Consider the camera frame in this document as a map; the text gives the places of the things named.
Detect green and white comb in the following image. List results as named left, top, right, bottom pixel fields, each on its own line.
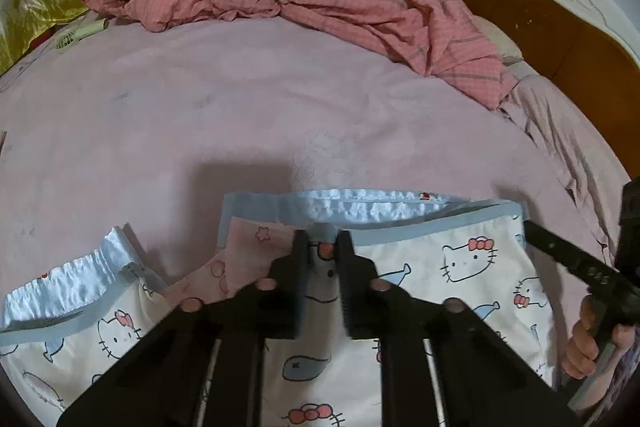
left=52, top=19, right=109, bottom=51

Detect beige pillow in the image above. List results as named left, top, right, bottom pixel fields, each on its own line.
left=472, top=14, right=524, bottom=68

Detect person's right hand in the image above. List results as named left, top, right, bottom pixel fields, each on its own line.
left=561, top=296, right=637, bottom=380

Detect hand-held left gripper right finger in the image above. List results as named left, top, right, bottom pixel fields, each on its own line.
left=338, top=230, right=582, bottom=427

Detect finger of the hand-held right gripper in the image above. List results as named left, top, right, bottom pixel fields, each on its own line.
left=521, top=218, right=622, bottom=295

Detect pink print pants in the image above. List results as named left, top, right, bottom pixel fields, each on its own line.
left=164, top=216, right=302, bottom=309

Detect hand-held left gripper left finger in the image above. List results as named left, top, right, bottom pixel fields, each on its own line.
left=56, top=230, right=311, bottom=427

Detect white cat-print pants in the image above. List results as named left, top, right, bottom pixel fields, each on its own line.
left=0, top=188, right=557, bottom=427

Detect white and wooden headboard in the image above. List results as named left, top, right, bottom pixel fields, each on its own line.
left=389, top=0, right=640, bottom=168

